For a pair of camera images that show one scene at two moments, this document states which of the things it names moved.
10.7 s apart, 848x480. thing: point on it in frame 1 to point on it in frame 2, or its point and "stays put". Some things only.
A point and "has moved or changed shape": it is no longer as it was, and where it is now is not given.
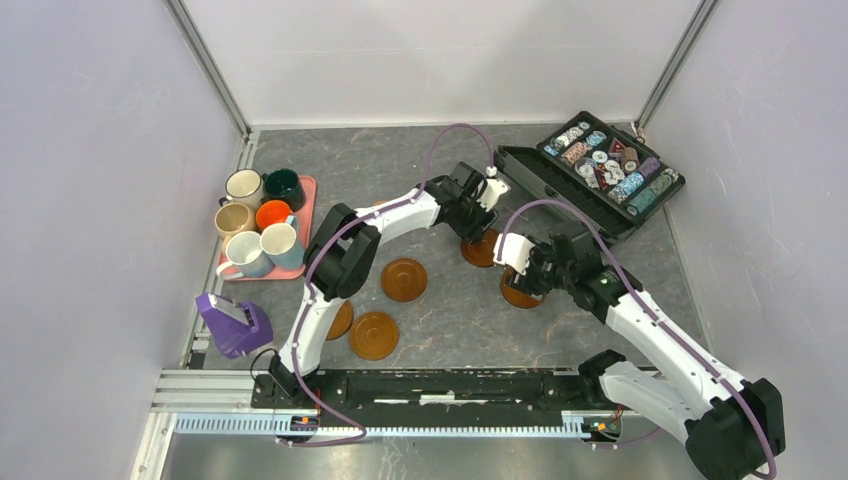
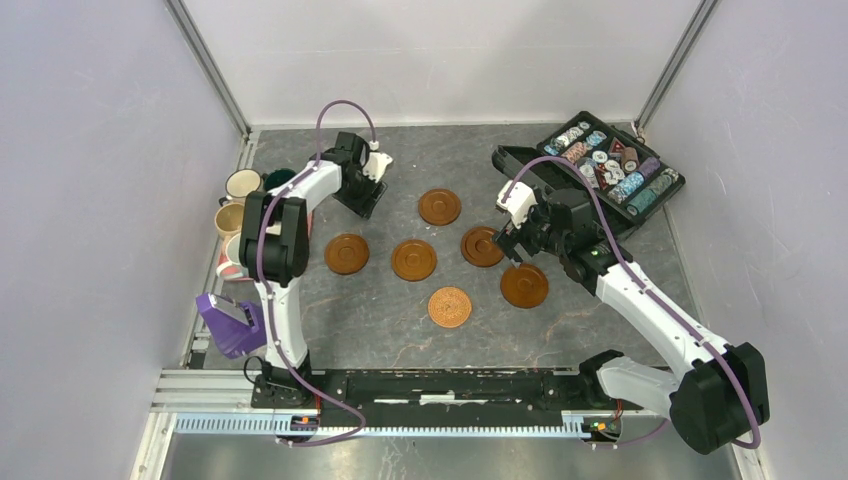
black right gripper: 527,282 to 509,238
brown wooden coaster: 515,295 stays put
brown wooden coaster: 374,336 to 479,249
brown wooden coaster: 482,252 has moved or changed shape
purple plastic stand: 238,328 stays put
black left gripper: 472,232 to 365,205
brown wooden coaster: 342,323 has moved or changed shape
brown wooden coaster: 404,279 to 413,259
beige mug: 232,218 stays put
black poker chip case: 608,174 stays put
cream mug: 243,186 stays put
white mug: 244,252 stays put
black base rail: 564,389 stays put
